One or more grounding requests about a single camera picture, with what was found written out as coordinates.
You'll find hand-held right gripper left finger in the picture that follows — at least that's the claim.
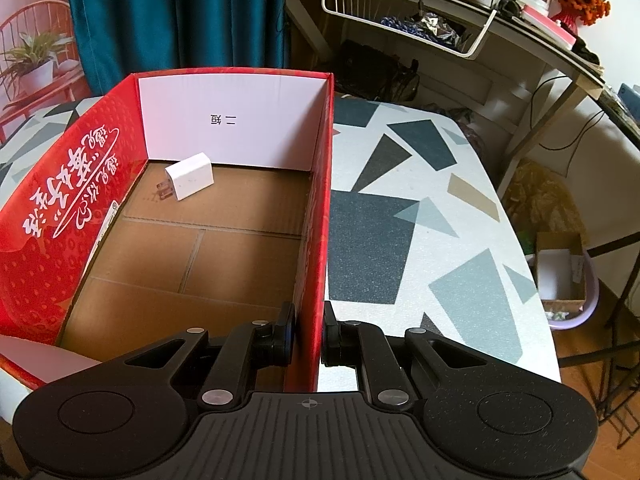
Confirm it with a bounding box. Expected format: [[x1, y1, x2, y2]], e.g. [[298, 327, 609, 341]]
[[122, 301, 297, 408]]

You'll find red book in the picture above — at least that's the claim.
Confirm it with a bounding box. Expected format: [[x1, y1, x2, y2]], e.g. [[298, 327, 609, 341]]
[[520, 5, 578, 51]]

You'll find pale wooden desk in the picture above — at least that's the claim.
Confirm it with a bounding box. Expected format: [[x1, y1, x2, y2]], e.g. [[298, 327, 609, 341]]
[[285, 0, 640, 191]]

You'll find pink wall poster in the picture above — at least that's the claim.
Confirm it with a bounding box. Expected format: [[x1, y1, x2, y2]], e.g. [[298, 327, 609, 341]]
[[0, 0, 93, 143]]

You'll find red cardboard box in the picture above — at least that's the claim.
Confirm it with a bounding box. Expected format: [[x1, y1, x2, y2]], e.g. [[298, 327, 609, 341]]
[[0, 67, 335, 393]]

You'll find white charger plug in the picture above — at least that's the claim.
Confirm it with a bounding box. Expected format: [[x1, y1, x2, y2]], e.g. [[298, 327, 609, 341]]
[[159, 152, 215, 204]]

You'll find yellow plastic bag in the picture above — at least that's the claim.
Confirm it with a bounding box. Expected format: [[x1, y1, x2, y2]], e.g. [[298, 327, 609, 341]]
[[502, 160, 586, 241]]

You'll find small brown cardboard box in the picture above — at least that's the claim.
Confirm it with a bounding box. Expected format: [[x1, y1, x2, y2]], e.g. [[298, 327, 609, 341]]
[[534, 231, 587, 313]]

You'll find teal curtain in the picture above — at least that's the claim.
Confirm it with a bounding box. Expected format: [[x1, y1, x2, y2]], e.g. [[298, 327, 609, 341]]
[[64, 0, 291, 96]]

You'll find blue white rope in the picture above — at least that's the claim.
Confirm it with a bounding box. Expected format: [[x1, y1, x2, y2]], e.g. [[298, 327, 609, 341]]
[[380, 16, 426, 36]]

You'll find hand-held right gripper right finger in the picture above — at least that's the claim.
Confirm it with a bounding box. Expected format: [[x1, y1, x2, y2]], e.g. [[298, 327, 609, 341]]
[[321, 301, 488, 408]]

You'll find black metal rack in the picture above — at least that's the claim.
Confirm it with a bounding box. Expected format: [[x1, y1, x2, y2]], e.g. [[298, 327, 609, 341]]
[[557, 237, 640, 448]]

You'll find purple plastic basin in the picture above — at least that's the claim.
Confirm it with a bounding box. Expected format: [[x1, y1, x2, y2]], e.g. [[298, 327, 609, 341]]
[[527, 250, 601, 331]]

